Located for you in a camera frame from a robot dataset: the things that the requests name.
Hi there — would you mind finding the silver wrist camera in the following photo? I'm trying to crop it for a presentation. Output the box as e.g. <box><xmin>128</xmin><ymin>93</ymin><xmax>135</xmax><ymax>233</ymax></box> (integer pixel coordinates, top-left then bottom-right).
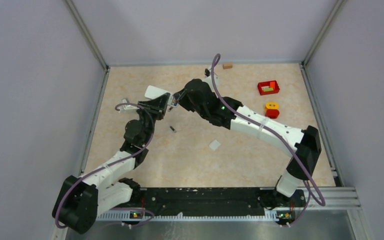
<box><xmin>118</xmin><ymin>98</ymin><xmax>138</xmax><ymax>114</ymax></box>
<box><xmin>202</xmin><ymin>68</ymin><xmax>219</xmax><ymax>84</ymax></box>

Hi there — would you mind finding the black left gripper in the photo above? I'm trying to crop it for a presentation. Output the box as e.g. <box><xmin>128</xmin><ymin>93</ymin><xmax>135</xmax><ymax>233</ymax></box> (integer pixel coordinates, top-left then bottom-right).
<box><xmin>136</xmin><ymin>92</ymin><xmax>170</xmax><ymax>145</ymax></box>

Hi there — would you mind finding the red bin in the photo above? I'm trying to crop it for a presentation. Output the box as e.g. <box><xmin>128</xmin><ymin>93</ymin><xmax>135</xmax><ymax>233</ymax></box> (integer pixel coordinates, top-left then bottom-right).
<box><xmin>257</xmin><ymin>80</ymin><xmax>280</xmax><ymax>96</ymax></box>

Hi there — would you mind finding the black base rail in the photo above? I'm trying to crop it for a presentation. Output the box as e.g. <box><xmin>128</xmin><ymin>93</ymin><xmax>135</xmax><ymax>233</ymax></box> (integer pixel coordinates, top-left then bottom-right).
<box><xmin>118</xmin><ymin>186</ymin><xmax>306</xmax><ymax>218</ymax></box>

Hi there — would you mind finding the white battery cover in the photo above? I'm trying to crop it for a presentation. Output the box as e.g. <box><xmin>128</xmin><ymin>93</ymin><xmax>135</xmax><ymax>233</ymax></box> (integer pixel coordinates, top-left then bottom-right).
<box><xmin>208</xmin><ymin>139</ymin><xmax>221</xmax><ymax>151</ymax></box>

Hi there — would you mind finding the red block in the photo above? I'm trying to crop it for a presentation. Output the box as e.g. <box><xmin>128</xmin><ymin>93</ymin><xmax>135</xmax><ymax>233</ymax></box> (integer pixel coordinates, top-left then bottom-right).
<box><xmin>265</xmin><ymin>109</ymin><xmax>280</xmax><ymax>119</ymax></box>

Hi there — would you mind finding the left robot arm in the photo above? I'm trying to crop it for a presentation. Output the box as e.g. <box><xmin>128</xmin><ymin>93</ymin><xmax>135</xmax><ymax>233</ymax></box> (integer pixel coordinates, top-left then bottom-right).
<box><xmin>52</xmin><ymin>92</ymin><xmax>173</xmax><ymax>234</ymax></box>

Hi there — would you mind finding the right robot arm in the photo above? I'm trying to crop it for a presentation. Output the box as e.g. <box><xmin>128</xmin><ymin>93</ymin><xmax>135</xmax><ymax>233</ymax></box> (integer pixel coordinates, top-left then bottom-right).
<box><xmin>173</xmin><ymin>79</ymin><xmax>322</xmax><ymax>206</ymax></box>

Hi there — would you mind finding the yellow block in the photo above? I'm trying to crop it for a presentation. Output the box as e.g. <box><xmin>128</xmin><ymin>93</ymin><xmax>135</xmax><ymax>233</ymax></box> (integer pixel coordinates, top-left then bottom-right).
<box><xmin>264</xmin><ymin>102</ymin><xmax>279</xmax><ymax>111</ymax></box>

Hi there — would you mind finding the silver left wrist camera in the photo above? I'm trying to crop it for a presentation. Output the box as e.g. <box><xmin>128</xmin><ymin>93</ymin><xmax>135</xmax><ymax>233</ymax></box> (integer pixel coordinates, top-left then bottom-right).
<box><xmin>118</xmin><ymin>98</ymin><xmax>138</xmax><ymax>114</ymax></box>

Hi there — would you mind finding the white remote control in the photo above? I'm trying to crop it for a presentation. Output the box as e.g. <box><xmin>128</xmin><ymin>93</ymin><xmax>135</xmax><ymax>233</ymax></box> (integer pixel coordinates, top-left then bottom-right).
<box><xmin>144</xmin><ymin>85</ymin><xmax>172</xmax><ymax>100</ymax></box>

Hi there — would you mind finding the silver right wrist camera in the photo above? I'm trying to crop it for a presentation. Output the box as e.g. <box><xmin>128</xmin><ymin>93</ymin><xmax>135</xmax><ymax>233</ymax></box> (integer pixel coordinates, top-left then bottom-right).
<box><xmin>202</xmin><ymin>68</ymin><xmax>219</xmax><ymax>84</ymax></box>

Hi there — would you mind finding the small wooden block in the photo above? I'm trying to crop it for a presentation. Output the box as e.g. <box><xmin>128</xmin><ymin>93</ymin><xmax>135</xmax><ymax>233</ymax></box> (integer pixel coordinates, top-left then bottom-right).
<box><xmin>222</xmin><ymin>62</ymin><xmax>233</xmax><ymax>70</ymax></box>

